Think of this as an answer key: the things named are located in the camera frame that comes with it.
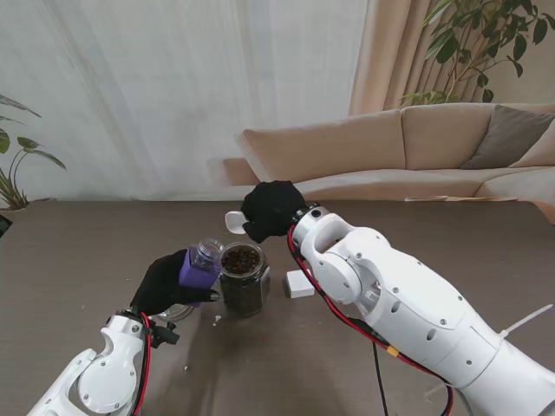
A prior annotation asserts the broad leaf green houseplant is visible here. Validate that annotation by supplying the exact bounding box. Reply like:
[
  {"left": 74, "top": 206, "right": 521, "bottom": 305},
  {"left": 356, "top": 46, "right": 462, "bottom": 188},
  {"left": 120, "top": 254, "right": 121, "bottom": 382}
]
[{"left": 0, "top": 93, "right": 68, "bottom": 212}]

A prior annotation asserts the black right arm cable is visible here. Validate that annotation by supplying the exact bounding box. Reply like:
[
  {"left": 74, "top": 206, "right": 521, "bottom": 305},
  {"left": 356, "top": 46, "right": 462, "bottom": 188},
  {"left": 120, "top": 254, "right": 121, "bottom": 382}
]
[{"left": 371, "top": 344, "right": 390, "bottom": 416}]

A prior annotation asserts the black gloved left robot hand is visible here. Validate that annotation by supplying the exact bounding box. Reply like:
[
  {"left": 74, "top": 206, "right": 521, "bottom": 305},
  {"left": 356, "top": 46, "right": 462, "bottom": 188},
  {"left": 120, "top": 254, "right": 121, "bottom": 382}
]
[{"left": 129, "top": 249, "right": 222, "bottom": 315}]

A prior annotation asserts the white square jar lid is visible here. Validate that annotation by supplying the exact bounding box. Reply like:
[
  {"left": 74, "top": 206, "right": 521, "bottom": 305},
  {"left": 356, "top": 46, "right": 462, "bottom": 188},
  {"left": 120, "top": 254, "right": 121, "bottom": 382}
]
[{"left": 284, "top": 269, "right": 317, "bottom": 301}]

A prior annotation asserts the grey sofa cushion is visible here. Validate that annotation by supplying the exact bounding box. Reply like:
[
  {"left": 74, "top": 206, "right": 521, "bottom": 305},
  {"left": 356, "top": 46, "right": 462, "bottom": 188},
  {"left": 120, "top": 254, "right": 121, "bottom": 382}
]
[{"left": 461, "top": 103, "right": 555, "bottom": 170}]

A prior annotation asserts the white sheer curtain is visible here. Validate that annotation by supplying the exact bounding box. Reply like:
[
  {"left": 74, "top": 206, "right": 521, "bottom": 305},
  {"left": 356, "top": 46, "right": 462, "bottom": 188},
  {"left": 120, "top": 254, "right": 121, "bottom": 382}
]
[{"left": 0, "top": 0, "right": 370, "bottom": 203}]

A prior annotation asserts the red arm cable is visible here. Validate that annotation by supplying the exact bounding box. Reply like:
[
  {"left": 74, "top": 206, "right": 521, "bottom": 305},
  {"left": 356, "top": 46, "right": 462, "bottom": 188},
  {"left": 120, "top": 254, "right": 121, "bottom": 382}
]
[
  {"left": 132, "top": 314, "right": 153, "bottom": 415},
  {"left": 287, "top": 227, "right": 455, "bottom": 412}
]

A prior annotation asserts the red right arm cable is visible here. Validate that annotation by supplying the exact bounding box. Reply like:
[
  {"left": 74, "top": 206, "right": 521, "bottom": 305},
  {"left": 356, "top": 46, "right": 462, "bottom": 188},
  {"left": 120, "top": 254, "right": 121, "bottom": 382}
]
[{"left": 287, "top": 227, "right": 455, "bottom": 412}]

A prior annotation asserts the beige sofa cushion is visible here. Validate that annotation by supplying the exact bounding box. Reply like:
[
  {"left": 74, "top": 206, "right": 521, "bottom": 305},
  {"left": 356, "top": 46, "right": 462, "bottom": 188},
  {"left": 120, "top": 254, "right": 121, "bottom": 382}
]
[{"left": 509, "top": 128, "right": 555, "bottom": 169}]

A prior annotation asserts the glass jar of coffee beans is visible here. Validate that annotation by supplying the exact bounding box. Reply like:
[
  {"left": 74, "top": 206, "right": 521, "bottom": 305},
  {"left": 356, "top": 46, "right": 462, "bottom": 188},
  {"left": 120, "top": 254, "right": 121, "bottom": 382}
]
[{"left": 219, "top": 242, "right": 271, "bottom": 318}]

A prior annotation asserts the beige sofa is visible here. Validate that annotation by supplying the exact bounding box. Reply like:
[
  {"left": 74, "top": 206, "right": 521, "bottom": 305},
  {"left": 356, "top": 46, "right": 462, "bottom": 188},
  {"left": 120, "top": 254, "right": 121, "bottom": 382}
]
[{"left": 223, "top": 102, "right": 555, "bottom": 214}]

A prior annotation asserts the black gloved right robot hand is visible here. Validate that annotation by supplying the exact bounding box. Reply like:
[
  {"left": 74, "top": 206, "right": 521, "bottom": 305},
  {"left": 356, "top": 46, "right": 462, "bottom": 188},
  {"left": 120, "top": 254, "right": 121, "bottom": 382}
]
[{"left": 240, "top": 179, "right": 307, "bottom": 245}]

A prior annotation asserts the red left arm cable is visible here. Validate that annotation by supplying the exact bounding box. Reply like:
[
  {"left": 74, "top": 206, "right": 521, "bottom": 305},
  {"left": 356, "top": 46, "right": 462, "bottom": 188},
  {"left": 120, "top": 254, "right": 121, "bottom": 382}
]
[{"left": 132, "top": 314, "right": 153, "bottom": 415}]

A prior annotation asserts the white plastic measuring spoon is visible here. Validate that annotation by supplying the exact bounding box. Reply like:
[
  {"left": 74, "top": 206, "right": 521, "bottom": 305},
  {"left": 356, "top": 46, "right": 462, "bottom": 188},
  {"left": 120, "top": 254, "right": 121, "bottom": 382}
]
[{"left": 225, "top": 211, "right": 249, "bottom": 236}]

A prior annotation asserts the purple square coffee jar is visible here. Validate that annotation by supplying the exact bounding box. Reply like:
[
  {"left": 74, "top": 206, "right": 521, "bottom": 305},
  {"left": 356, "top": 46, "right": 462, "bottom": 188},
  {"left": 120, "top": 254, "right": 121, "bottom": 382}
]
[{"left": 178, "top": 237, "right": 227, "bottom": 291}]

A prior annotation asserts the clear glass jar lid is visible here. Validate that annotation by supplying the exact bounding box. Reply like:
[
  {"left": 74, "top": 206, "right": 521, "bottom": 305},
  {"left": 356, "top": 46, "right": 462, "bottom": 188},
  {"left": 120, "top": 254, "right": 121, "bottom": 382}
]
[{"left": 153, "top": 302, "right": 197, "bottom": 323}]

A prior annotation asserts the beige pleated curtain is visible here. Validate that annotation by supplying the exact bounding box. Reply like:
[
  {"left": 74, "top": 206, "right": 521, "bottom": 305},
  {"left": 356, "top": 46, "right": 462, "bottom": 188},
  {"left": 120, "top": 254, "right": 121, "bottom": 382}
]
[{"left": 349, "top": 0, "right": 555, "bottom": 117}]

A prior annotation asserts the white zip tie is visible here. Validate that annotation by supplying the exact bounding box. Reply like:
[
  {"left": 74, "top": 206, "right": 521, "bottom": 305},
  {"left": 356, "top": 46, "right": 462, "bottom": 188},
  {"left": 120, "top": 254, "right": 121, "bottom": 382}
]
[{"left": 497, "top": 304, "right": 554, "bottom": 342}]

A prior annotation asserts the tall dark green leafy plant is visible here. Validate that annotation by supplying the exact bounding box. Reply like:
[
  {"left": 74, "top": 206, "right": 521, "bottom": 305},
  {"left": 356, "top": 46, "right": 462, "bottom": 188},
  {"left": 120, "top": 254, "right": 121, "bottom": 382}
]
[{"left": 398, "top": 0, "right": 550, "bottom": 107}]

